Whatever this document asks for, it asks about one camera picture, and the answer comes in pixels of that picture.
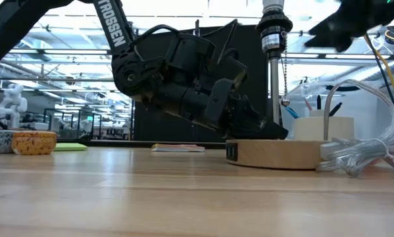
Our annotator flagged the wooden base metal pole lamp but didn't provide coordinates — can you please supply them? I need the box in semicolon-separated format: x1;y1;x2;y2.
225;9;329;171

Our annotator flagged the clear plastic storage bin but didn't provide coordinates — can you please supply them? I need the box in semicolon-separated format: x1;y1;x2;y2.
278;80;382;147

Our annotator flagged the black left wrist camera cable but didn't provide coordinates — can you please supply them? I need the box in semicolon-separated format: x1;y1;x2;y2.
130;24;181;50

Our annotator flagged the blue pen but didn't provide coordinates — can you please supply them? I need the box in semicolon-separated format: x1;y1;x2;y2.
284;105;299;119

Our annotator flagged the pink spiral notebook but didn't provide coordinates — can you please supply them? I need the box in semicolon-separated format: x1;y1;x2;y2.
151;143;206;153

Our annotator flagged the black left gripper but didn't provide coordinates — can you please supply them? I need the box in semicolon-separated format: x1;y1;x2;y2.
157;55;289;140

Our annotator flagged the clear coiled power cord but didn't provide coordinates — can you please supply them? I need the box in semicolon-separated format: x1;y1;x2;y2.
316;78;394;178

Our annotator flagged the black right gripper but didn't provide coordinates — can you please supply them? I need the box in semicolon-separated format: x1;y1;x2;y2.
303;0;394;53

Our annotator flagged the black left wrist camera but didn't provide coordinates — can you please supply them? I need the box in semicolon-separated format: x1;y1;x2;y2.
165;32;216;78

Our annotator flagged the green sticky note pad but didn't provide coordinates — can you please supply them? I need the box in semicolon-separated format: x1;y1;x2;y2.
54;142;88;152

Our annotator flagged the white robot figure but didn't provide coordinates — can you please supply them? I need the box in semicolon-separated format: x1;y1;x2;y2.
0;84;32;129

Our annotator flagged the black marker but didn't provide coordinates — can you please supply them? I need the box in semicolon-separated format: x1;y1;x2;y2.
328;101;343;117

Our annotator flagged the cream round pen organizer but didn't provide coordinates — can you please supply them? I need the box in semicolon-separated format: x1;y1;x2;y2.
293;109;355;142

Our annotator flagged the black hanging cable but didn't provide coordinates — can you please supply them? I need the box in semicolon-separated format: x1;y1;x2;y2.
364;32;394;139

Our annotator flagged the yellow cable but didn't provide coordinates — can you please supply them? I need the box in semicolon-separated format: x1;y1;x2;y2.
364;34;394;115

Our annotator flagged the metal ball pull chain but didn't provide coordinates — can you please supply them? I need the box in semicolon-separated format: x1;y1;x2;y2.
280;31;291;107

